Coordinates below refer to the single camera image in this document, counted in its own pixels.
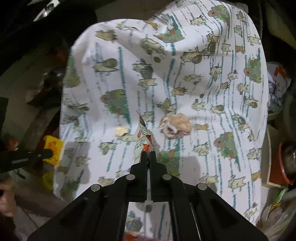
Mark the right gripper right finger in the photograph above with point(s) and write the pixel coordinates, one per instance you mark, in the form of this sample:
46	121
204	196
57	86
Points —
157	183

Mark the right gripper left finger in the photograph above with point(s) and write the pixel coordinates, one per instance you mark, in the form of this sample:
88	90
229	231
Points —
138	186

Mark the white red-print sauce packet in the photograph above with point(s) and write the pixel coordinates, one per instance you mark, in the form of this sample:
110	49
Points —
143	140

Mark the yellow chicken seasoning packet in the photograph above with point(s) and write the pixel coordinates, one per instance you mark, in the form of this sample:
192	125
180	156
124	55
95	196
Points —
55	147

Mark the person's left hand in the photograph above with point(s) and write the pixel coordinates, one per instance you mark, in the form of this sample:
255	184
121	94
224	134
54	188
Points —
7	203

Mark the beige crumpled paper scrap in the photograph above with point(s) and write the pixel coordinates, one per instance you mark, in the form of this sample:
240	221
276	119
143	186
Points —
121	131

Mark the crumpled brown tissue ball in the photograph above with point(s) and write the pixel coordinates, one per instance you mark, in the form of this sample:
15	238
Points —
175	126

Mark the cat-print white cloth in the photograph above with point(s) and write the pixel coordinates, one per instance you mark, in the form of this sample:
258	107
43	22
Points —
203	59

